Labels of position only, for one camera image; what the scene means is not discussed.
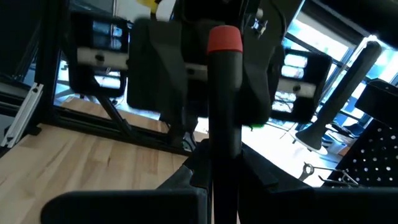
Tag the black perforated pegboard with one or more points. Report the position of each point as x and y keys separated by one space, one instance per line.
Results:
x=348 y=165

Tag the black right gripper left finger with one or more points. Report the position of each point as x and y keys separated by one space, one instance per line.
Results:
x=124 y=208

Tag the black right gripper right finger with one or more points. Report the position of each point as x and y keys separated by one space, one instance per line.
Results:
x=311 y=207

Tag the silver double-prong peg hook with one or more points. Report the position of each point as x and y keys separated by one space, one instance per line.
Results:
x=329 y=169

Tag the white aluminium extrusion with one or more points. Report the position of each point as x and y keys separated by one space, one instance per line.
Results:
x=21 y=118

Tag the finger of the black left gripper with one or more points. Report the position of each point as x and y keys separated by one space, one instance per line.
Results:
x=259 y=77
x=155 y=68

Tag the black pole flared base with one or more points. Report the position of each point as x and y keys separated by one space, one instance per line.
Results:
x=342 y=93

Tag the black aluminium table frame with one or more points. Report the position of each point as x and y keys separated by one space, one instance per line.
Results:
x=49 y=62

